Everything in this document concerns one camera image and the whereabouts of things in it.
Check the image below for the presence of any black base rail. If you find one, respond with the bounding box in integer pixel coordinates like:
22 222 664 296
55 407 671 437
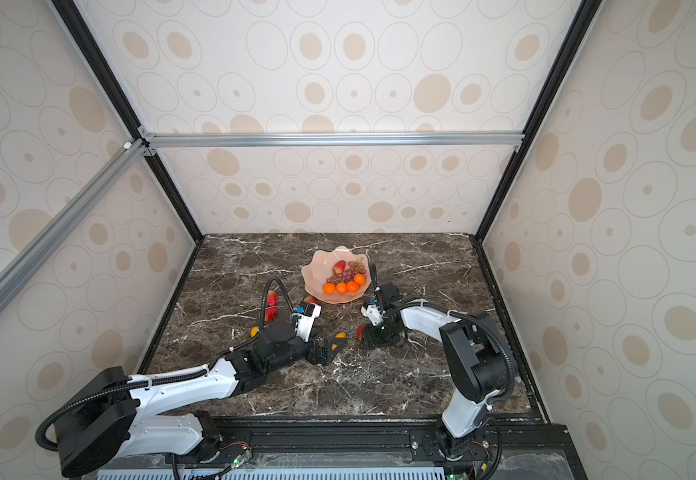
64 411 587 479

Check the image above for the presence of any black frame post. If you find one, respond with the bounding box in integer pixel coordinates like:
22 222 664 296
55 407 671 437
51 0 204 244
472 0 603 247

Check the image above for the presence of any diagonal aluminium frame bar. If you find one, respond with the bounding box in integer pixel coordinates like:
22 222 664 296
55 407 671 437
0 139 146 314

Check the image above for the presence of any red grape bunch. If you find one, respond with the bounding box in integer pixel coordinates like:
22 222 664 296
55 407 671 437
326 260 368 286

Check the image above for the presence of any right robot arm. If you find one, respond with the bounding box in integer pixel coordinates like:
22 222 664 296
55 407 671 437
358 263 517 459

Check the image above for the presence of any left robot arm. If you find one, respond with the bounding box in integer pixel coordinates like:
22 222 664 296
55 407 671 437
35 302 347 478

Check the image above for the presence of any pink wavy fruit bowl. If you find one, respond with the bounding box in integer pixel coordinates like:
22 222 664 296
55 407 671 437
301 246 373 304

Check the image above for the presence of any right black frame post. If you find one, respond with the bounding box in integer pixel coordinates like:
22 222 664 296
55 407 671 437
472 0 603 247

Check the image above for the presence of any horizontal aluminium frame bar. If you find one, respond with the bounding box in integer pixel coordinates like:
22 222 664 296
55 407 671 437
140 131 525 148

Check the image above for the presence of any left black frame post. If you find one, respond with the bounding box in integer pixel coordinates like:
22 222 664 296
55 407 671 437
51 0 204 244

